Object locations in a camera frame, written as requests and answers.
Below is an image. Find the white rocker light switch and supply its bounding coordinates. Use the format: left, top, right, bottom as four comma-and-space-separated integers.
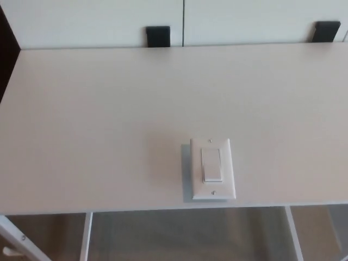
189, 138, 237, 202

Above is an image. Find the white cabinet door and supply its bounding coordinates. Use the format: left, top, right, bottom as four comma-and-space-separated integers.
184, 0, 348, 47
0, 0, 184, 51

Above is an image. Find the left black bracket clip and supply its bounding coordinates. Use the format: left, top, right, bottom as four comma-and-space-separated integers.
146, 26, 171, 48

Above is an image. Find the black bracket clip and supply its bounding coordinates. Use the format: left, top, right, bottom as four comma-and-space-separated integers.
146, 26, 171, 48
311, 21, 341, 43

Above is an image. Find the white table leg frame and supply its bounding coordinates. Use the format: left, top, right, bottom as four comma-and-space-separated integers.
284, 207, 305, 261
0, 212, 95, 261

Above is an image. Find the right black bracket clip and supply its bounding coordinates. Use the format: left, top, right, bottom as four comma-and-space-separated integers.
311, 21, 341, 43

